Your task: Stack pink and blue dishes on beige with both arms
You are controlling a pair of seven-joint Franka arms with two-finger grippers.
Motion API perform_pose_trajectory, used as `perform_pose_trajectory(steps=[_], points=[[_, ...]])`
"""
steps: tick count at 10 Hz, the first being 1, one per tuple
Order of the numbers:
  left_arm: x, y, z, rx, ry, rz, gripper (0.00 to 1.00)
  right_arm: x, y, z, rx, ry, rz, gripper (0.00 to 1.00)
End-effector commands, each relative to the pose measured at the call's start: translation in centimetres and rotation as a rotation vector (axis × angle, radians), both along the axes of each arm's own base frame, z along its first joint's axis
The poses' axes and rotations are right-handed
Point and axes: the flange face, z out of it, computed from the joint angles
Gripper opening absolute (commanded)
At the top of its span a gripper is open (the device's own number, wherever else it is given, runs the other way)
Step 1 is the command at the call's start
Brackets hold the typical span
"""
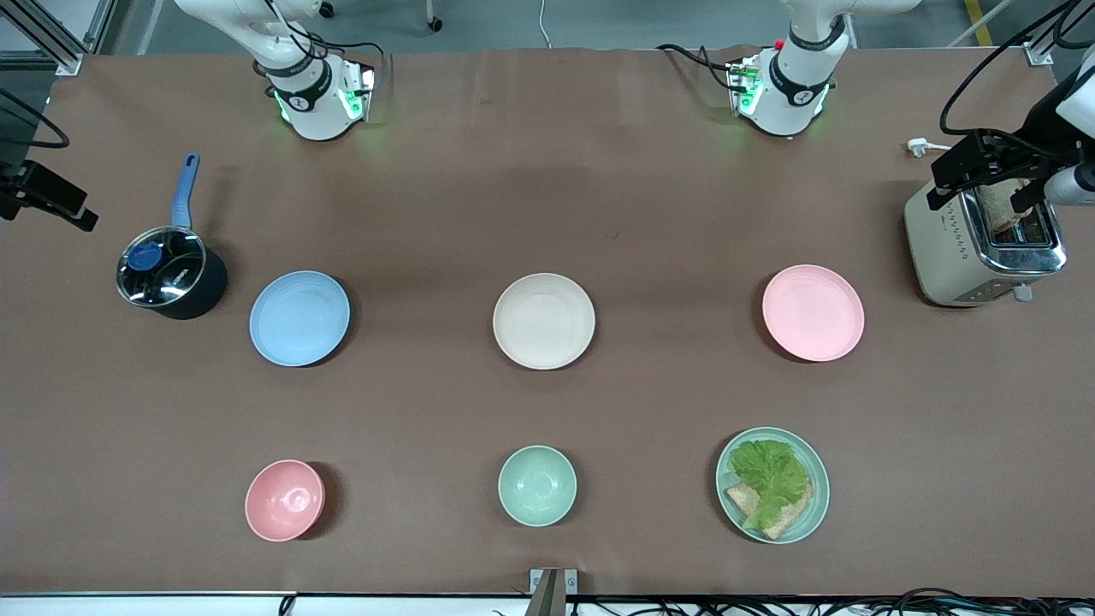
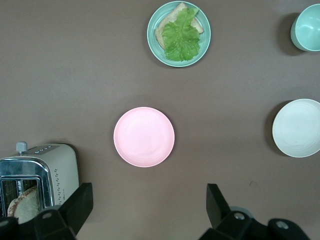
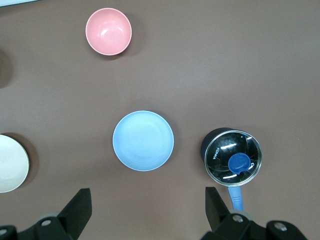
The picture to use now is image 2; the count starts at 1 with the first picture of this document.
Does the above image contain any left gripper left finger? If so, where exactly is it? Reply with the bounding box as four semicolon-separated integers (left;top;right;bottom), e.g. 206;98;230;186
33;182;94;240

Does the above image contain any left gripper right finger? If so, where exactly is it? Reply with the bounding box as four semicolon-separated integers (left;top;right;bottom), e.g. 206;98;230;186
198;183;270;240

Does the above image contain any beige shallow bowl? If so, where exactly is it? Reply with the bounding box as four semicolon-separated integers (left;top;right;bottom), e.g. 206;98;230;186
271;98;320;158

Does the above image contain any bread slice in toaster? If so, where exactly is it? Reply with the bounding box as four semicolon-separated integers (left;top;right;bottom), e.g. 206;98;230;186
6;184;42;224

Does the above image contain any beige chrome toaster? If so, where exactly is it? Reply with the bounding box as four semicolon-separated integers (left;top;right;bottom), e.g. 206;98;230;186
0;141;80;221

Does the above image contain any green plate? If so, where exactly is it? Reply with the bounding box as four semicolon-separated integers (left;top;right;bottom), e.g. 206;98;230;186
146;0;212;69

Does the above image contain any brown bread slice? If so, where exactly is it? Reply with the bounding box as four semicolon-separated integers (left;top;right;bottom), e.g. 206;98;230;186
154;2;205;50

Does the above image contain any green lettuce leaf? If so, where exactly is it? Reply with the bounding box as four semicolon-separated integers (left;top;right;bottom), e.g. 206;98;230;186
161;6;202;62

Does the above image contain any small green deep bowl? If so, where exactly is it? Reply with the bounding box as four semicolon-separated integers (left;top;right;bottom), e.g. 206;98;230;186
289;4;320;53

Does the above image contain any pink shallow bowl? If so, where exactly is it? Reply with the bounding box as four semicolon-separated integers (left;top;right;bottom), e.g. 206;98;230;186
113;107;176;168

